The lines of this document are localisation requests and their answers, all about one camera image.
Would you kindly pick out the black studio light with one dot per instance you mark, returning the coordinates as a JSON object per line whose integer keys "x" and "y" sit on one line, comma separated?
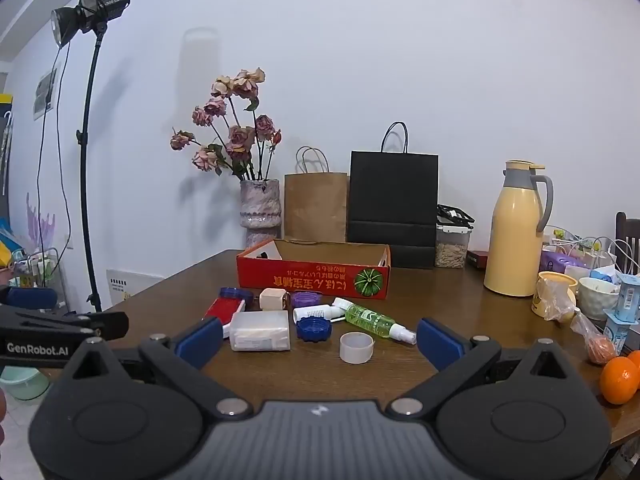
{"x": 95, "y": 7}

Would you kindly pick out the yellow mug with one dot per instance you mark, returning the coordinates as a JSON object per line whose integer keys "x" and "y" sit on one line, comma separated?
{"x": 545, "y": 295}

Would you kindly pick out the dark blue lid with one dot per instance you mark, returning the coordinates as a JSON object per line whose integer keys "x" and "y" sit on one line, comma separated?
{"x": 236, "y": 293}

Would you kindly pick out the red and white case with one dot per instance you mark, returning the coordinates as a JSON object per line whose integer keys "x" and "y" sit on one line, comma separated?
{"x": 222, "y": 310}

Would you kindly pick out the purple lid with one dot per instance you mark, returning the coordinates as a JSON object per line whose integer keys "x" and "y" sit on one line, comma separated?
{"x": 306, "y": 299}

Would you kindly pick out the light blue drink carton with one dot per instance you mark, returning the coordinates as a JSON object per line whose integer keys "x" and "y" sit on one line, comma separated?
{"x": 625, "y": 305}

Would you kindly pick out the orange cardboard box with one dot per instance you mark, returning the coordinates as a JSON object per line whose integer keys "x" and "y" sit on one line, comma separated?
{"x": 300, "y": 277}

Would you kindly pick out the purple wall sticker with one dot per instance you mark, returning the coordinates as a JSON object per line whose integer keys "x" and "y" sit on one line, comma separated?
{"x": 42, "y": 225}

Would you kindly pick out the dark red flat box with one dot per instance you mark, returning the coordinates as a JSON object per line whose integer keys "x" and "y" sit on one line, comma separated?
{"x": 479, "y": 259}

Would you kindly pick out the clear seed container black lid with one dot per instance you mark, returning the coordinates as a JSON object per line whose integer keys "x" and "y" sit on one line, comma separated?
{"x": 451, "y": 247}

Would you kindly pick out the white textured cup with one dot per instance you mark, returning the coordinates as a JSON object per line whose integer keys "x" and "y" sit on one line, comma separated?
{"x": 597, "y": 300}

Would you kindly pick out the translucent white plastic box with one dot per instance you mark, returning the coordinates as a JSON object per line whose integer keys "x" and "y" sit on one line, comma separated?
{"x": 260, "y": 331}

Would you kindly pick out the purple tissue pack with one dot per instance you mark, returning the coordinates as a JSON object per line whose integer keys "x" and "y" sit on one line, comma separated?
{"x": 560, "y": 262}

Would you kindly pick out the white flat board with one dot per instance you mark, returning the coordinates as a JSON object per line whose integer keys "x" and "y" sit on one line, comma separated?
{"x": 132, "y": 285}

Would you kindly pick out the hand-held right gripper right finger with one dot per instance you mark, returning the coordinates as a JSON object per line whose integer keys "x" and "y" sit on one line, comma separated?
{"x": 440, "y": 342}

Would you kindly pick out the clear plastic bag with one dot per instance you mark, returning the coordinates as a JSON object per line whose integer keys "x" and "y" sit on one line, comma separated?
{"x": 580, "y": 325}

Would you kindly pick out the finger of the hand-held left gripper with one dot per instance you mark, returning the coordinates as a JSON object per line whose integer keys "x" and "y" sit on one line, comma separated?
{"x": 30, "y": 298}
{"x": 100, "y": 324}

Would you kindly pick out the blue notched cap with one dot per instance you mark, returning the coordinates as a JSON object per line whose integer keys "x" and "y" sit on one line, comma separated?
{"x": 314, "y": 329}

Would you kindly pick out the yellow thermos jug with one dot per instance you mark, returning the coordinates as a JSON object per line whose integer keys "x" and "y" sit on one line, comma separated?
{"x": 515, "y": 240}

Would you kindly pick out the black light stand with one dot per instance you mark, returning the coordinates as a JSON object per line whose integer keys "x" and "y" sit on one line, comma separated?
{"x": 89, "y": 160}

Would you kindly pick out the orange fruit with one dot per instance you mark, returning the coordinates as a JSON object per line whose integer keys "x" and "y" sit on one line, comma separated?
{"x": 636, "y": 357}
{"x": 619, "y": 381}

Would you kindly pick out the brown paper bag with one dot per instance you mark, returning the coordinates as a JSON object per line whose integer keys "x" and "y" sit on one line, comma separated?
{"x": 316, "y": 207}

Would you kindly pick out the mottled pink ceramic vase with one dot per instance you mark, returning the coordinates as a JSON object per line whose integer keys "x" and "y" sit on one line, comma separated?
{"x": 259, "y": 205}

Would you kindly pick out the dark wooden chair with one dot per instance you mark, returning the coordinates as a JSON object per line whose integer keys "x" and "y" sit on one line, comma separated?
{"x": 629, "y": 230}

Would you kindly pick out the green plastic basin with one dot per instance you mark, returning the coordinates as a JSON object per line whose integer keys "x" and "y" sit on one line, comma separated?
{"x": 22, "y": 382}

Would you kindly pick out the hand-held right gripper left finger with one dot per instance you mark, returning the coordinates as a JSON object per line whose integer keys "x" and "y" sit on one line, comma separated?
{"x": 200, "y": 342}

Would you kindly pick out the wall poster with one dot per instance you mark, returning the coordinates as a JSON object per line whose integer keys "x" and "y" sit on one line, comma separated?
{"x": 45, "y": 92}

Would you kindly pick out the white tube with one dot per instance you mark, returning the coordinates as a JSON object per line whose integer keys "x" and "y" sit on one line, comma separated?
{"x": 315, "y": 313}

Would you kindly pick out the black paper bag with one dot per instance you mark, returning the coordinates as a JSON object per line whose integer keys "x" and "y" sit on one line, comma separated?
{"x": 392, "y": 195}

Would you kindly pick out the green spray bottle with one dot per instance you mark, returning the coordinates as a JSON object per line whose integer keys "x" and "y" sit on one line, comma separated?
{"x": 370, "y": 317}

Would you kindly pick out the dried pink roses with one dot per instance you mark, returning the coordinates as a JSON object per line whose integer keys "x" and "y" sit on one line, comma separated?
{"x": 240, "y": 137}

